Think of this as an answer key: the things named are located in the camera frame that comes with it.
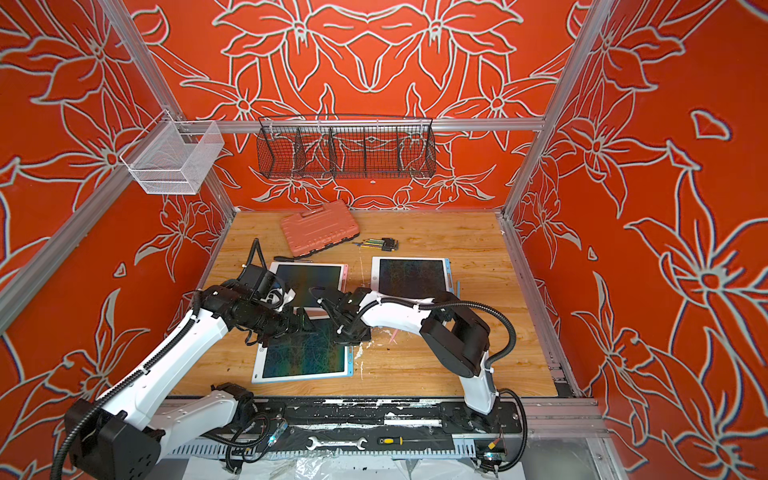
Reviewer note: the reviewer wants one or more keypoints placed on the blue framed front tablet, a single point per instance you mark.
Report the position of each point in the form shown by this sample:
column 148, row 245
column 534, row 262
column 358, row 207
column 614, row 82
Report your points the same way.
column 312, row 355

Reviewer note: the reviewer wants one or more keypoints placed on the black wire wall basket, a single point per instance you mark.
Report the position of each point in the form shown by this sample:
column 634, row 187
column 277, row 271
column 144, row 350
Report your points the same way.
column 328, row 147

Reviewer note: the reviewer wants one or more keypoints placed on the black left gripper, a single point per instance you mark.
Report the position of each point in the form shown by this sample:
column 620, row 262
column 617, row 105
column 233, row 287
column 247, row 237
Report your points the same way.
column 288, row 326

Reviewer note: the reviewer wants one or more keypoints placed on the clear plastic wall bin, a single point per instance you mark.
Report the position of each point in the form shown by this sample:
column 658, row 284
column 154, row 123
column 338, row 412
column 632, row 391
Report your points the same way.
column 173, row 158

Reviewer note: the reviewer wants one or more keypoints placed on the yellow handled screwdriver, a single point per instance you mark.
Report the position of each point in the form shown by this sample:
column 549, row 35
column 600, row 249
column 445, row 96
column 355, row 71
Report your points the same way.
column 399, row 441

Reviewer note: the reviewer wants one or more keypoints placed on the red plastic tool case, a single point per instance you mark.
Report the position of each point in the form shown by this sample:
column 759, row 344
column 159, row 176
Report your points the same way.
column 319, row 229

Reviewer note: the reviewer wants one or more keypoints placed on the blue framed rear tablet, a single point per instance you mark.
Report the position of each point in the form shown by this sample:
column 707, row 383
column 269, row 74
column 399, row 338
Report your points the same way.
column 411, row 277

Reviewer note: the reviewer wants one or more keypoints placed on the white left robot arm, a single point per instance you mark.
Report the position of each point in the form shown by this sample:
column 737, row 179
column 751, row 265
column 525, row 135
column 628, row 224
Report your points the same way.
column 122, row 435

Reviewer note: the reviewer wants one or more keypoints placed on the blue framed tablet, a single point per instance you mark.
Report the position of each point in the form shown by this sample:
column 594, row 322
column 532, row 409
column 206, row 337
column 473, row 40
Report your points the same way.
column 411, row 277
column 312, row 355

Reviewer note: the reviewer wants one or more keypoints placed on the silver open-end wrench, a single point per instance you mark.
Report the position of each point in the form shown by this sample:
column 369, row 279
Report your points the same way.
column 316, row 443

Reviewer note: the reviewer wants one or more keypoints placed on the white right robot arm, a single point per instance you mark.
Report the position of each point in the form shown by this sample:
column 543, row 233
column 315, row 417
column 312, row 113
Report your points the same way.
column 451, row 328

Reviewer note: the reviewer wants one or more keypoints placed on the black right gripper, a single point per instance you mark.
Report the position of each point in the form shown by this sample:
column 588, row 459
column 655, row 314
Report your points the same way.
column 335, row 306

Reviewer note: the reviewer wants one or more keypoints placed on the black handled small screwdriver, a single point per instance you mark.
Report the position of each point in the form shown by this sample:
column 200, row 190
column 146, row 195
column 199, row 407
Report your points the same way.
column 288, row 259

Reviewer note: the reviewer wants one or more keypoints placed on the pink framed writing tablet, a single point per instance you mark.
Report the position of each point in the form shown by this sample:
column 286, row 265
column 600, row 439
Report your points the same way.
column 301, row 277

